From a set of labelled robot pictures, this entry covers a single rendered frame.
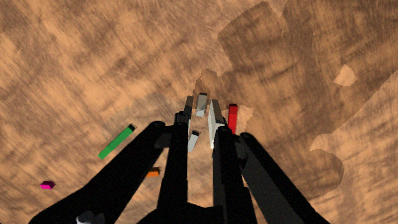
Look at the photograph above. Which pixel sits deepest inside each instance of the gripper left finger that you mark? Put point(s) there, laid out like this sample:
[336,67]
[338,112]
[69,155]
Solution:
[105,196]

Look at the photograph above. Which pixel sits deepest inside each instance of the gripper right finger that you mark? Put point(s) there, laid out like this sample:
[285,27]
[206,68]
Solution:
[277,197]

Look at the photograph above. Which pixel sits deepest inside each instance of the magenta block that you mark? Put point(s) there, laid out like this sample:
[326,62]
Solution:
[47,185]

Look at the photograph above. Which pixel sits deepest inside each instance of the green rod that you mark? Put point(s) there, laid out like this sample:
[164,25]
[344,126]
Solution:
[122,136]

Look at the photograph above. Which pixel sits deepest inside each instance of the orange rod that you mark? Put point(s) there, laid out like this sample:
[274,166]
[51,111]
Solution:
[154,172]

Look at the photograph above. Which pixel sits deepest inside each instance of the red rod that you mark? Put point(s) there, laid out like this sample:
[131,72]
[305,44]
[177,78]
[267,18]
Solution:
[232,117]

